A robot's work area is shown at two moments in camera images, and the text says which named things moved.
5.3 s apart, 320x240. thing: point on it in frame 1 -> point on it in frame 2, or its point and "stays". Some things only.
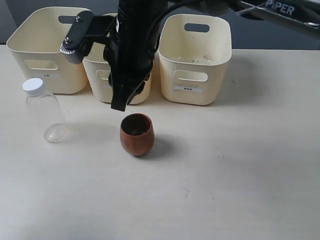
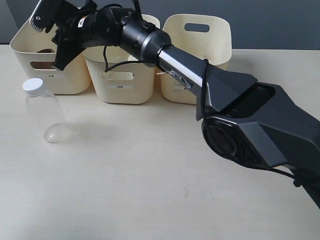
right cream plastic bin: (194, 50) stays
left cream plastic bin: (35, 48) stays
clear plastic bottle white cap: (47, 108) stays
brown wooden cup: (137, 134) -> (42, 65)
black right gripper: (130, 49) -> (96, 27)
